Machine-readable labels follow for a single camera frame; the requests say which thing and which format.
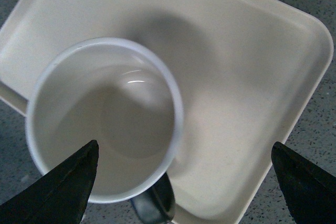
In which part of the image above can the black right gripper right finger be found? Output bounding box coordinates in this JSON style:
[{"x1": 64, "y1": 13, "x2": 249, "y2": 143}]
[{"x1": 271, "y1": 142, "x2": 335, "y2": 223}]

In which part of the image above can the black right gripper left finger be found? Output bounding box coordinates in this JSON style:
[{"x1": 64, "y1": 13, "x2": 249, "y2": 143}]
[{"x1": 1, "y1": 140, "x2": 99, "y2": 223}]

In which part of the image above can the white smiley mug black handle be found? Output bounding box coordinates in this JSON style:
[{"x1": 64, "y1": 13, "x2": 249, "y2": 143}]
[{"x1": 26, "y1": 37, "x2": 184, "y2": 223}]

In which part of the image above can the beige rectangular tray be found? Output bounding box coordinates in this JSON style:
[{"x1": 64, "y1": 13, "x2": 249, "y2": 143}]
[{"x1": 1, "y1": 0, "x2": 333, "y2": 223}]

